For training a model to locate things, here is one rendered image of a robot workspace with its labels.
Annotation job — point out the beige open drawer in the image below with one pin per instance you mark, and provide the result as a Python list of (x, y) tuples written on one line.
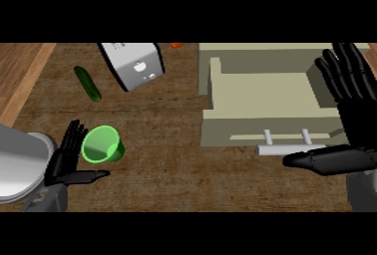
[(267, 106)]

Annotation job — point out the beige cabinet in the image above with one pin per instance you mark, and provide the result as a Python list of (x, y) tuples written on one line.
[(275, 53)]

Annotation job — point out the green cucumber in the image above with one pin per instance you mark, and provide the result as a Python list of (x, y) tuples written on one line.
[(87, 83)]

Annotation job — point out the silver toaster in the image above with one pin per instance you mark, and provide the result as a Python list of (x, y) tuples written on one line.
[(134, 64)]

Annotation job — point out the orange vegetable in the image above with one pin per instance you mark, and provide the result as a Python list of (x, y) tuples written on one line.
[(177, 44)]

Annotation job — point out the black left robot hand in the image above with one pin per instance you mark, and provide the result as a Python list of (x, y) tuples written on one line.
[(62, 162)]

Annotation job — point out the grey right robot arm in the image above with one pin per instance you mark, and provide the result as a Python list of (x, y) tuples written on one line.
[(362, 191)]

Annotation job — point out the green cup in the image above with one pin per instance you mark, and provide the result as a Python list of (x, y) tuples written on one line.
[(102, 144)]

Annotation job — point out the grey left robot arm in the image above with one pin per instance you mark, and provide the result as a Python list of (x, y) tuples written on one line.
[(22, 169)]

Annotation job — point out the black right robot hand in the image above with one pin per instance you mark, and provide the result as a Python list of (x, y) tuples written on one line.
[(350, 132)]

